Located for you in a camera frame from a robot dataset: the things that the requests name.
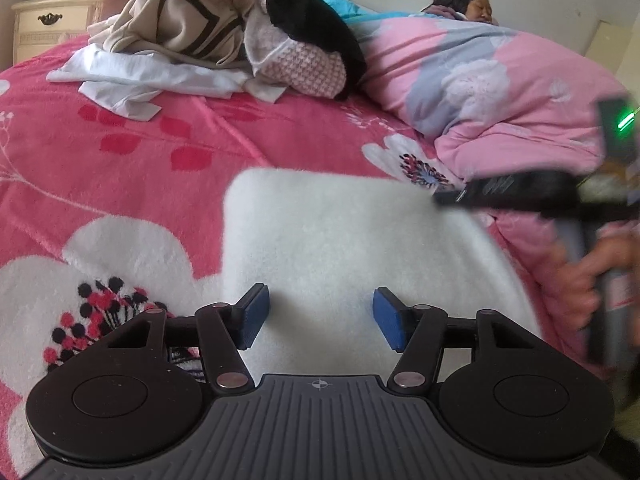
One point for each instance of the pink floral quilt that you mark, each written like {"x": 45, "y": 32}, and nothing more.
{"x": 500, "y": 80}

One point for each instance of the pink floral blanket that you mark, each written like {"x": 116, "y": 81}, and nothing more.
{"x": 150, "y": 160}

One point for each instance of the person's right hand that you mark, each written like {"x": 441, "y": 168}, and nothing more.
{"x": 570, "y": 285}

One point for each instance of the pink checked garment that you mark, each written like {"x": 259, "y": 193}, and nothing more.
{"x": 310, "y": 70}

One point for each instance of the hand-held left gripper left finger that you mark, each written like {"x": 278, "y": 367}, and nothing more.
{"x": 255, "y": 317}

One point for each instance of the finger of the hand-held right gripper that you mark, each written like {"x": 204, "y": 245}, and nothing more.
{"x": 500, "y": 191}

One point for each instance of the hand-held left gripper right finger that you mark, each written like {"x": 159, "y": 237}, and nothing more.
{"x": 390, "y": 317}

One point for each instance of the white fluffy sweater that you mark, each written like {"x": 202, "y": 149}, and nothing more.
{"x": 340, "y": 240}

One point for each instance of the cream nightstand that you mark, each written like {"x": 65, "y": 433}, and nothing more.
{"x": 50, "y": 35}

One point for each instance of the turquoise pillow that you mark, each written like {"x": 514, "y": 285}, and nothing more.
{"x": 340, "y": 5}

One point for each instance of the beige garment with dark stripes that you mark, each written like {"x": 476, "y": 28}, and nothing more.
{"x": 150, "y": 20}

